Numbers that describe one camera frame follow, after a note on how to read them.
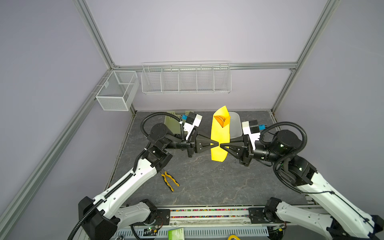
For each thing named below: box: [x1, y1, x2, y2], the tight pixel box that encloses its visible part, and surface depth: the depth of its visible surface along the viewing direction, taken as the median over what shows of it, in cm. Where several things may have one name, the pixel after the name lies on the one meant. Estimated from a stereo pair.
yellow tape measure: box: [227, 235, 241, 240], surface depth 68 cm
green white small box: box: [167, 227, 185, 240], surface depth 69 cm
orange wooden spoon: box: [213, 115, 231, 128], surface depth 46 cm
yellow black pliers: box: [161, 171, 180, 192], surface depth 86 cm
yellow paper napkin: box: [211, 105, 231, 162], surface depth 50 cm
